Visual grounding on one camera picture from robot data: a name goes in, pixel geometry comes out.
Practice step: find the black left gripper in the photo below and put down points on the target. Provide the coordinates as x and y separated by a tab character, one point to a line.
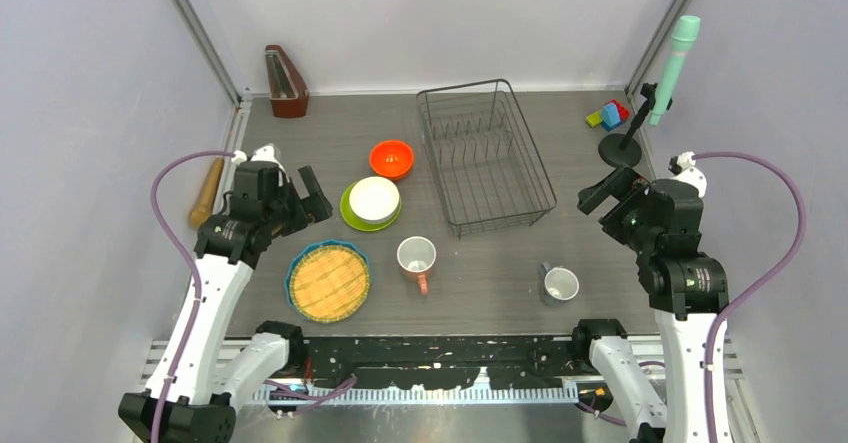
315	206

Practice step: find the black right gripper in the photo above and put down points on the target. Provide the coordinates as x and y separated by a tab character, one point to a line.
619	182

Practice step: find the lime green plate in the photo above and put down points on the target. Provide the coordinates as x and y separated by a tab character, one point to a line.
352	220

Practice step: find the white bowl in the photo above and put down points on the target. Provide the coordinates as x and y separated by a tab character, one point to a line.
375	199

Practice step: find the blue plate with bamboo mat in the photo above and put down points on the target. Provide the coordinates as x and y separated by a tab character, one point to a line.
328	281

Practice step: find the orange plastic bowl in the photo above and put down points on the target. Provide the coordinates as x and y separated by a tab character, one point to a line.
392	159

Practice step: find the pink floral mug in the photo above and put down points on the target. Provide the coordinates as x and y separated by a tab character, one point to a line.
416	256

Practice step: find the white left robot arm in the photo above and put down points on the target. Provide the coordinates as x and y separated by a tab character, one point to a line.
189	397

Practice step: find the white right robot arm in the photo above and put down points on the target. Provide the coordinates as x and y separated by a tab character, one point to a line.
660	222

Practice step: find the black microphone stand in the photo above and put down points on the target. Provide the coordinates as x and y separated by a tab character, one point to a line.
618	149

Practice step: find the colourful toy blocks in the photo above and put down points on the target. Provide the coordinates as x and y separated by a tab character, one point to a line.
611	116

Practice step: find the brown wooden metronome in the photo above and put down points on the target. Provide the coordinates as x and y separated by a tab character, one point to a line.
288	92

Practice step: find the wooden rolling pin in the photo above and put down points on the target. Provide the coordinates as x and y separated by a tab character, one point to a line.
203	206

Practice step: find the grey mug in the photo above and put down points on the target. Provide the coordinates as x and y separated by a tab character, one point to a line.
558	285

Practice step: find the mint green microphone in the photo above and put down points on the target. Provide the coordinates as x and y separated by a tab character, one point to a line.
682	40

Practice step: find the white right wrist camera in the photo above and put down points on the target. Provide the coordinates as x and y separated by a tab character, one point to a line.
684	170

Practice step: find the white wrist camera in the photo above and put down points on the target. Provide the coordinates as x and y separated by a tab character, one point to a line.
684	170
267	153

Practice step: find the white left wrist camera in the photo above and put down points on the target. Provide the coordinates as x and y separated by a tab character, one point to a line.
267	153

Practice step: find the black wire dish rack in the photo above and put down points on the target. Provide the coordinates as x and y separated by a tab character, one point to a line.
486	165

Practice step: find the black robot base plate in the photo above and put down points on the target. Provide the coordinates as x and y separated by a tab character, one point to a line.
439	362

